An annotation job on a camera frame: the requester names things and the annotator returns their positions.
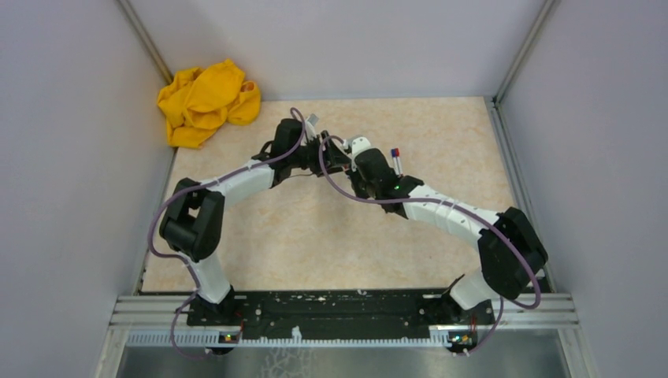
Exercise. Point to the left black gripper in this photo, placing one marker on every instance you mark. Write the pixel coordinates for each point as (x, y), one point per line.
(334, 157)

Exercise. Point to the aluminium front rail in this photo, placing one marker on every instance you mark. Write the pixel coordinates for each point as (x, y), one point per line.
(161, 320)

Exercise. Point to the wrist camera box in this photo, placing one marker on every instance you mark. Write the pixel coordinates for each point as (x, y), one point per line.
(358, 144)
(311, 122)

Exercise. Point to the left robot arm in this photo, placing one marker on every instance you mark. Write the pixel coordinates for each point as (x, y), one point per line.
(192, 224)

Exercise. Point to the yellow crumpled cloth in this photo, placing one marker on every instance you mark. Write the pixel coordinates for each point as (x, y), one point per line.
(199, 101)

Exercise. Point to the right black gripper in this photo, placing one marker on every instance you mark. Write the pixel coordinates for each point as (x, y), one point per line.
(354, 174)

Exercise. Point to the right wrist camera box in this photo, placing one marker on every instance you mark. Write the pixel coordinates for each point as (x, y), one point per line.
(358, 144)

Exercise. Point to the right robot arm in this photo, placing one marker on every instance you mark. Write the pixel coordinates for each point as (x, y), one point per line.
(510, 252)

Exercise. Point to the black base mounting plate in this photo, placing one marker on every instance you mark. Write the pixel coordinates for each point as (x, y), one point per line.
(366, 315)

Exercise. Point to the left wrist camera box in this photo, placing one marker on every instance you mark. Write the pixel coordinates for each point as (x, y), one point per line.
(311, 122)

